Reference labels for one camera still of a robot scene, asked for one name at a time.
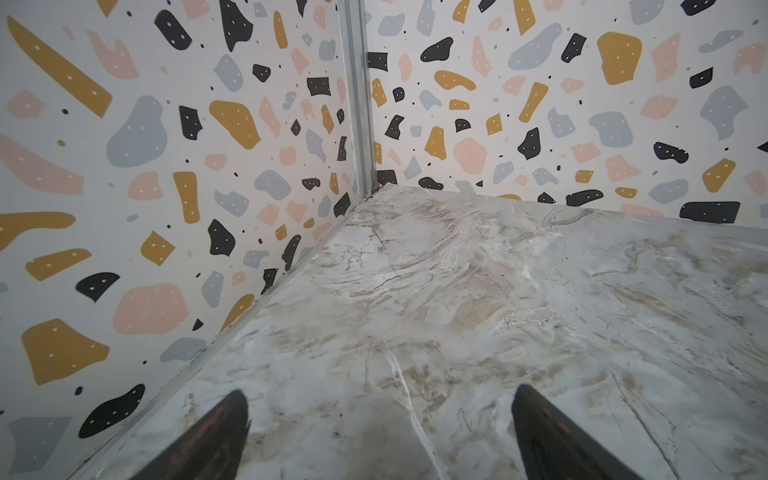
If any aluminium corner post left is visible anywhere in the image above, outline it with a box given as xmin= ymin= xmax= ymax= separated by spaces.
xmin=337 ymin=0 xmax=378 ymax=201

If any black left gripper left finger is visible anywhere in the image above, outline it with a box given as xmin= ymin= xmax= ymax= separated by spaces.
xmin=131 ymin=390 xmax=250 ymax=480

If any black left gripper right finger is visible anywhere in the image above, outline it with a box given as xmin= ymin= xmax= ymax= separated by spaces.
xmin=511 ymin=384 xmax=640 ymax=480

